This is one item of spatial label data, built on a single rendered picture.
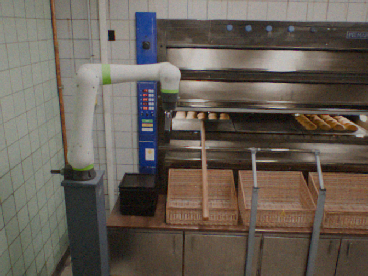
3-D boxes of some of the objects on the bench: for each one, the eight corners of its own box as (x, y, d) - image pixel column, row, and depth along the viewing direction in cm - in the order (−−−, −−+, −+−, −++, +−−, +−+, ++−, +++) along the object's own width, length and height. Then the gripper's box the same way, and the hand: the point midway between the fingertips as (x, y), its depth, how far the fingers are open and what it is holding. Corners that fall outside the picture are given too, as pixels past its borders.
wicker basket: (235, 198, 321) (237, 170, 313) (298, 199, 321) (302, 171, 312) (243, 226, 275) (245, 194, 267) (316, 228, 275) (321, 196, 266)
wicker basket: (168, 196, 323) (168, 167, 315) (230, 197, 323) (233, 168, 314) (165, 224, 277) (165, 192, 268) (237, 226, 277) (240, 194, 268)
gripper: (165, 97, 206) (164, 132, 213) (160, 106, 183) (159, 146, 189) (178, 97, 206) (176, 133, 213) (174, 107, 182) (173, 147, 189)
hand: (168, 137), depth 201 cm, fingers open, 13 cm apart
